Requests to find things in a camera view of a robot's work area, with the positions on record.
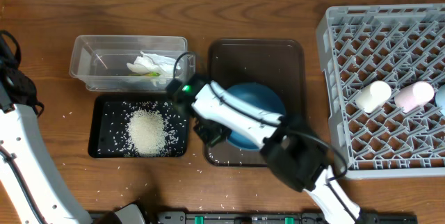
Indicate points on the yellow snack wrapper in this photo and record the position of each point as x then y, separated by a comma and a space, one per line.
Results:
148, 74

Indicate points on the grey dishwasher rack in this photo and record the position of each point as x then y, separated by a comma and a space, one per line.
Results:
397, 44

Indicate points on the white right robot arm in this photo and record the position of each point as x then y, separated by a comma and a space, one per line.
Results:
291, 150

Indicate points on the pink cup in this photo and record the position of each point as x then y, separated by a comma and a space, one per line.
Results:
415, 95

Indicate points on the light blue small bowl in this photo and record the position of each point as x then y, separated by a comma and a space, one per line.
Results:
440, 99

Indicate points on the white rice pile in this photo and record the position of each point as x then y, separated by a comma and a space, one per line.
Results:
146, 131

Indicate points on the brown serving tray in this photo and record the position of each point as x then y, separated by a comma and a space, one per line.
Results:
277, 64

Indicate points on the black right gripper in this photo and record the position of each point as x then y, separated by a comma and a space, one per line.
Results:
211, 139

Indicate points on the clear plastic bin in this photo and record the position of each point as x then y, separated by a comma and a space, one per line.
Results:
100, 61

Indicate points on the white tissue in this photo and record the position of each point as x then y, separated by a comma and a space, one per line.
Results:
152, 63

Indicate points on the black plastic tray bin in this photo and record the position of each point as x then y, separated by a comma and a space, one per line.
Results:
104, 112

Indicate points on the large blue plate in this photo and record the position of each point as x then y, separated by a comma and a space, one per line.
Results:
259, 96

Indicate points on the white cup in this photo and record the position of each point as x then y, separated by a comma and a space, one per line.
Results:
373, 96

